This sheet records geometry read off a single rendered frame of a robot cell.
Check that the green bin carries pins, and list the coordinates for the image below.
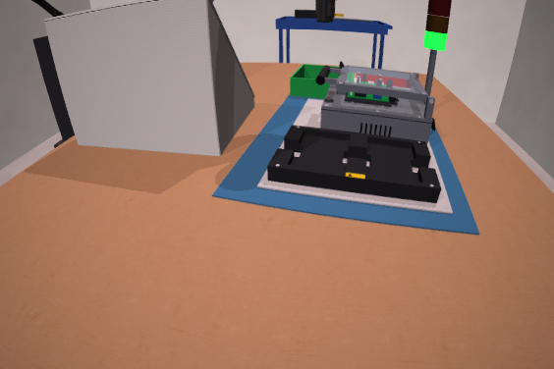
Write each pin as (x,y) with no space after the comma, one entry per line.
(302,82)

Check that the green circuit board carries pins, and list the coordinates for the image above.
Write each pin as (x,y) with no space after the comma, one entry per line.
(369,97)

